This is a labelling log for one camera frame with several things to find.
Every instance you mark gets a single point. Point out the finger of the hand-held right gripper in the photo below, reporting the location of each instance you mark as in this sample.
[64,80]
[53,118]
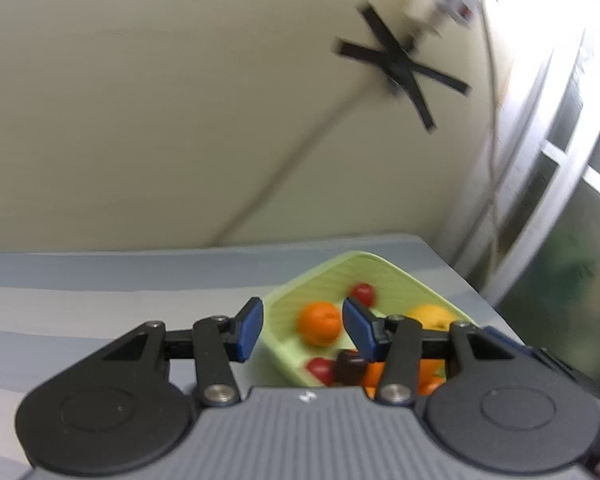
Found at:
[555,366]

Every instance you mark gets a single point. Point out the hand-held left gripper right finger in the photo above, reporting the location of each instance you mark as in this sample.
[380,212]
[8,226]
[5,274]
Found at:
[358,328]

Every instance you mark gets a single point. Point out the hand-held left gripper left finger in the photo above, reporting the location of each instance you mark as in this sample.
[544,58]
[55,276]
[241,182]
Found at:
[248,330]

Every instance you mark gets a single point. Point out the small red fruit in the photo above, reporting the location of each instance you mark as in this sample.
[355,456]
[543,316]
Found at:
[321,369]
[363,294]

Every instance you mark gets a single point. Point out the dark purple plum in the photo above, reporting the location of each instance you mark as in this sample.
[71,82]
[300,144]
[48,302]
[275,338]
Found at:
[350,366]

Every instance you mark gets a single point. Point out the light green plastic container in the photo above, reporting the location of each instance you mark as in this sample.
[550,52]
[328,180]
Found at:
[300,345]

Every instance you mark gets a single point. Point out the yellow lemon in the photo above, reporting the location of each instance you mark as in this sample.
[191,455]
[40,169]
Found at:
[432,318]

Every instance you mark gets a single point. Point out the grey striped cloth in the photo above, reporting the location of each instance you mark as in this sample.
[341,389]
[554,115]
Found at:
[80,285]

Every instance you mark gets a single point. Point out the black tape cross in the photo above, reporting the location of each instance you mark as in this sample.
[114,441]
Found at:
[402,62]

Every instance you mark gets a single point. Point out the white window frame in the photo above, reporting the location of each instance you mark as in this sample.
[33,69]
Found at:
[545,175]

